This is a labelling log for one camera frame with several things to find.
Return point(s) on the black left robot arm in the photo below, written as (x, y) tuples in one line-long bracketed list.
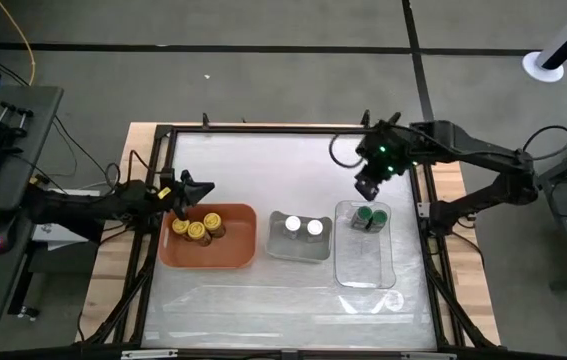
[(88, 205)]

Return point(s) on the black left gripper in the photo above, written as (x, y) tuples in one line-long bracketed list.
[(173, 197)]

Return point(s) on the white label strip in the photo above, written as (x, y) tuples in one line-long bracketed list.
[(148, 354)]

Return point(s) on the white paper sheet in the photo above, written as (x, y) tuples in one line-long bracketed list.
[(58, 237)]

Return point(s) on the white-cap spice jar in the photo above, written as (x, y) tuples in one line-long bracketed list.
[(315, 227), (292, 223)]

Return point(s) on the black clamp stand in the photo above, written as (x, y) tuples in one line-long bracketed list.
[(5, 125)]

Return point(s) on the clear plastic bin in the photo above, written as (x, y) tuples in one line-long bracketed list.
[(363, 260)]

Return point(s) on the yellow-cap spice jar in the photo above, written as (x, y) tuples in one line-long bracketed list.
[(212, 221), (180, 226), (196, 231)]

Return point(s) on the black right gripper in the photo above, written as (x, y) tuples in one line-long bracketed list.
[(383, 157)]

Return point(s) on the grey pole with white base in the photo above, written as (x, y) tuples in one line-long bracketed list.
[(543, 67)]

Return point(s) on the black metal table frame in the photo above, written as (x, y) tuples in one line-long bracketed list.
[(165, 135)]

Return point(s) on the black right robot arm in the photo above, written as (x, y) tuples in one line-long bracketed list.
[(468, 147)]

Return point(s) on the white plastic bin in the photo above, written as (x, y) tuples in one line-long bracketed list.
[(298, 250)]

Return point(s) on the orange plastic bin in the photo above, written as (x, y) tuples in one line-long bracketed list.
[(228, 245)]

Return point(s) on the black computer mouse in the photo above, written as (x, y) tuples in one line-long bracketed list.
[(2, 235)]

